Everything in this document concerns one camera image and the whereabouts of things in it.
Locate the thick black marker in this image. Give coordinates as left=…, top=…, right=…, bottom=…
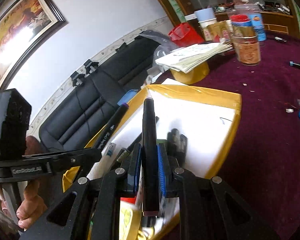
left=141, top=98, right=159, bottom=217

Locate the left hand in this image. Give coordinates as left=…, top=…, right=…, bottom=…
left=15, top=135, right=47, bottom=230

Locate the white blue pen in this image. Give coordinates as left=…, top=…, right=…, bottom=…
left=87, top=142, right=116, bottom=180

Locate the black marker purple band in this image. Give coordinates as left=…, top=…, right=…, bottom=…
left=92, top=103, right=129, bottom=152

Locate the gold tray box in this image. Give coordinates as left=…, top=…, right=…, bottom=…
left=61, top=84, right=243, bottom=240

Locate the black leather sofa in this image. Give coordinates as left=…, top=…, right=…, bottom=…
left=39, top=36, right=159, bottom=152

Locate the gold tape roll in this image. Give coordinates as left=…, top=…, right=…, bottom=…
left=170, top=62, right=210, bottom=85

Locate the framed horse painting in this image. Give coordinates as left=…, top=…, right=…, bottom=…
left=0, top=0, right=66, bottom=90

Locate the stack of papers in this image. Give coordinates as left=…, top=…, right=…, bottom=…
left=155, top=42, right=233, bottom=74

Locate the red plastic bag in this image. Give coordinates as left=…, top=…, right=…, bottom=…
left=168, top=23, right=204, bottom=47

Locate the orange spice jar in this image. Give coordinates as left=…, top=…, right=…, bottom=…
left=232, top=36, right=261, bottom=66

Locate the white blue paper cup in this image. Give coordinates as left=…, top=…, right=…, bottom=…
left=194, top=8, right=217, bottom=28

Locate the blue label plastic jar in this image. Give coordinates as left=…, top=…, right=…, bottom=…
left=235, top=4, right=267, bottom=42

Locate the wooden cabinet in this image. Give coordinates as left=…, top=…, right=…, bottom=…
left=214, top=10, right=300, bottom=40

